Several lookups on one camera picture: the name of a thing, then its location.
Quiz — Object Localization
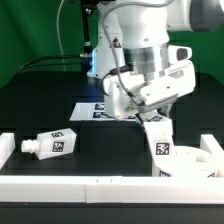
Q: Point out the white fence bar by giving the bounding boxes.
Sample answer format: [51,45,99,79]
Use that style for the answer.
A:
[200,134,224,178]
[0,175,224,204]
[0,133,15,170]

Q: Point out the white left fence bar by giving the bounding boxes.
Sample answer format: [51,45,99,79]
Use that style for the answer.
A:
[0,133,15,170]

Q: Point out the black cable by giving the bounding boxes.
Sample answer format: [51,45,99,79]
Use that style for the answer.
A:
[14,53,91,79]

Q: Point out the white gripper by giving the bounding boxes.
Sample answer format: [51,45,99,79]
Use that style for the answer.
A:
[104,60,196,124]

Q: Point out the white marker sheet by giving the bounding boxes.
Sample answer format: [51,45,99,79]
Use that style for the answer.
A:
[70,102,109,121]

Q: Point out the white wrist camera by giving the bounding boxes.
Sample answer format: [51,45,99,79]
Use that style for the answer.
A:
[168,45,192,64]

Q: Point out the white front fence bar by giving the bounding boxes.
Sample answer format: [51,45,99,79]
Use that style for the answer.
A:
[0,175,224,204]

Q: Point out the grey thin cable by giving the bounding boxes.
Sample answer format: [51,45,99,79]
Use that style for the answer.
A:
[55,0,68,72]

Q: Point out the white right fence bar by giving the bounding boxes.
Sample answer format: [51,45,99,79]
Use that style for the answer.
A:
[200,134,224,178]

